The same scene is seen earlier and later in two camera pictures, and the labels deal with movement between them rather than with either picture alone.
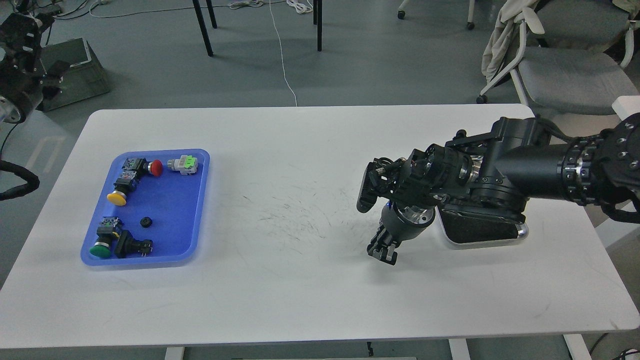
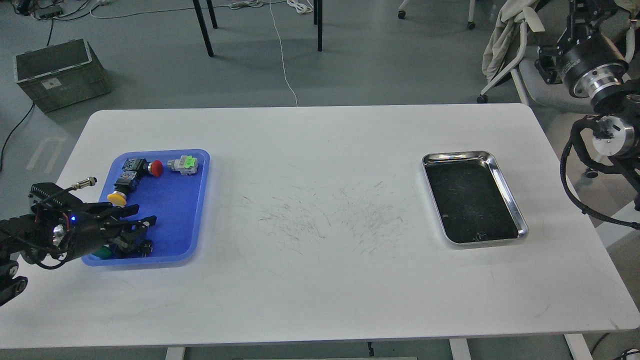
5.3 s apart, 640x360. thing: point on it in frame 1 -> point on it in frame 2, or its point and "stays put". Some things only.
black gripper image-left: x=26 y=80 -> x=59 y=234
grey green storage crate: x=85 y=78 stays put
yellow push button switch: x=123 y=184 stays put
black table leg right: x=317 y=20 stays put
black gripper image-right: x=401 y=223 -> x=589 y=63
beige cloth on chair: x=513 y=13 stays put
